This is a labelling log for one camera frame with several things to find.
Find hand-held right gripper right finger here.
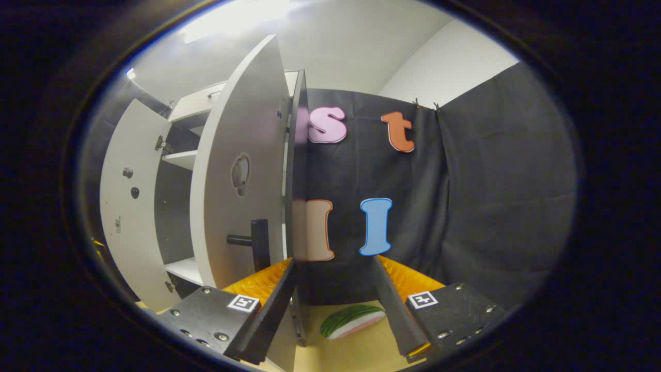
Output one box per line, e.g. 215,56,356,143
373,255,509,362

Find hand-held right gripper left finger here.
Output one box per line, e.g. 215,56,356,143
155,257,298,365

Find white and grey cabinet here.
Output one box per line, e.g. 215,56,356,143
155,70,311,348

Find white cabinet door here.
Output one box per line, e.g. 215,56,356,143
99,98,181,313
190,34,300,372

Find watermelon slice toy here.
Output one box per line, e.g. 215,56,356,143
319,304,387,340

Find black backdrop cloth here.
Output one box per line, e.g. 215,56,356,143
83,62,579,311

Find black right door handle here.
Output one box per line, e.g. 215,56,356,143
226,219,272,273

